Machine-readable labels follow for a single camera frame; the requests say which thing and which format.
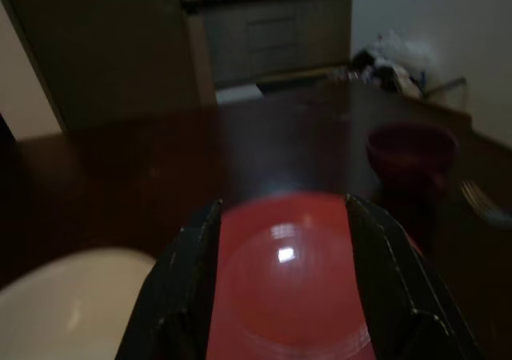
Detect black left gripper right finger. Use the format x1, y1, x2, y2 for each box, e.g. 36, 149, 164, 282
344, 193, 477, 360

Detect tall grey cabinet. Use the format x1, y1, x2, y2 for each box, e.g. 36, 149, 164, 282
11, 0, 219, 131

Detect grey kitchen drawer cabinets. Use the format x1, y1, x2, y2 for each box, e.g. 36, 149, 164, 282
182, 0, 353, 90

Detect silver metal fork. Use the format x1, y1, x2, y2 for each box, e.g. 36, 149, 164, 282
459, 179, 512, 231

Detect maroon cup with handle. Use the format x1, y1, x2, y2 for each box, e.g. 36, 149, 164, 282
366, 122, 459, 191

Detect cardboard box with rubbish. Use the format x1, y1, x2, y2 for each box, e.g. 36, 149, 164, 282
350, 50, 427, 97

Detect white round plate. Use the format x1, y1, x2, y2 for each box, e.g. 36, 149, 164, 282
0, 246, 158, 360

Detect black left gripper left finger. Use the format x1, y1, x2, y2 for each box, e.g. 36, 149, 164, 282
115, 198, 224, 360

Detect pink round plate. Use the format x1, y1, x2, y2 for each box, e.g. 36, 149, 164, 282
206, 191, 423, 360

